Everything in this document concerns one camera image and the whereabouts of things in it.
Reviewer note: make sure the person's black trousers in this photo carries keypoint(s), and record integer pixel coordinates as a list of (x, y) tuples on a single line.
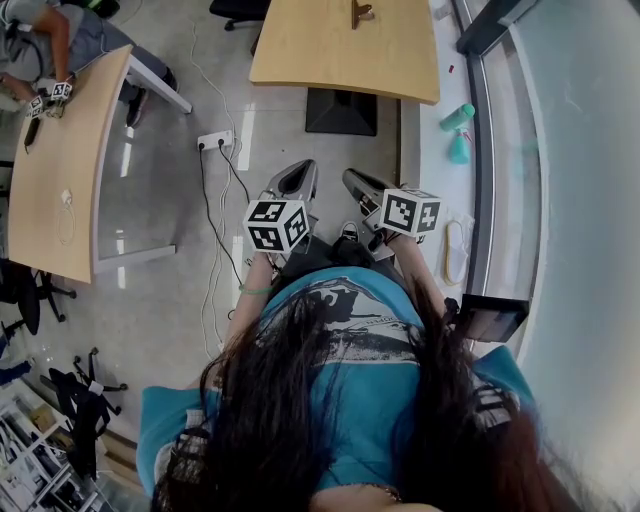
[(320, 257)]

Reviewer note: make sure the white storage shelving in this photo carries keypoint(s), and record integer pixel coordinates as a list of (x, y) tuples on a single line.
[(30, 450)]

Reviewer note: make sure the person's right forearm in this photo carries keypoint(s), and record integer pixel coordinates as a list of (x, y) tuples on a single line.
[(417, 270)]

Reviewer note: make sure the person's teal printed shirt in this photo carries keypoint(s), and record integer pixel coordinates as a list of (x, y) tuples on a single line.
[(370, 400)]

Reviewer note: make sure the black high-back office chair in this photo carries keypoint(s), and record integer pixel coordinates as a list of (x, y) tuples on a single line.
[(235, 7)]

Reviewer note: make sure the person's left forearm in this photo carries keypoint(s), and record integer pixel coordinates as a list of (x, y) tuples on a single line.
[(255, 272)]

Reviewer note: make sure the light wooden table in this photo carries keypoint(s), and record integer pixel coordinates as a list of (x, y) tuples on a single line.
[(45, 165)]

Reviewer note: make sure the white power strip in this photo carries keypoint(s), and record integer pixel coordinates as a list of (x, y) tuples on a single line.
[(211, 139)]

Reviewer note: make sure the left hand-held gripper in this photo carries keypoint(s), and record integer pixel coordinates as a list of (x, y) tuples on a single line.
[(275, 225)]

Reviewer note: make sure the black table base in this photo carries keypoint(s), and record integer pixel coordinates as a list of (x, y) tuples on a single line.
[(340, 112)]

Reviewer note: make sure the dark window frame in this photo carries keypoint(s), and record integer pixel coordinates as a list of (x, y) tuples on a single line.
[(482, 32)]

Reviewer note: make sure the mint green bottle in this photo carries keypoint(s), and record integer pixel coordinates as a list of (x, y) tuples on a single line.
[(457, 118)]

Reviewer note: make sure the metal spring clip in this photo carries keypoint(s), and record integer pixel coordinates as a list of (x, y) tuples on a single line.
[(356, 17)]

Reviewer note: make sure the person's black white shoe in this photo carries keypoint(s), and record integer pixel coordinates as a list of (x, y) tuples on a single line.
[(349, 231)]

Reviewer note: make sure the black flat device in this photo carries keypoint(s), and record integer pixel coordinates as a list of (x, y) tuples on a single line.
[(32, 132)]

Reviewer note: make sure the small white box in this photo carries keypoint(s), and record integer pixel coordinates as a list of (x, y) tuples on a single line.
[(440, 10)]

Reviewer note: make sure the black rectangular rig box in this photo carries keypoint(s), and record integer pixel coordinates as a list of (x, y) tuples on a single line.
[(495, 320)]

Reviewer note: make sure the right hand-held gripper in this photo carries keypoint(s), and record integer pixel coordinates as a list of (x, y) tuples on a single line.
[(410, 212)]

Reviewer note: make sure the white slipper yellow trim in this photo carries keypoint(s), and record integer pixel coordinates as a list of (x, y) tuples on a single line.
[(456, 250)]

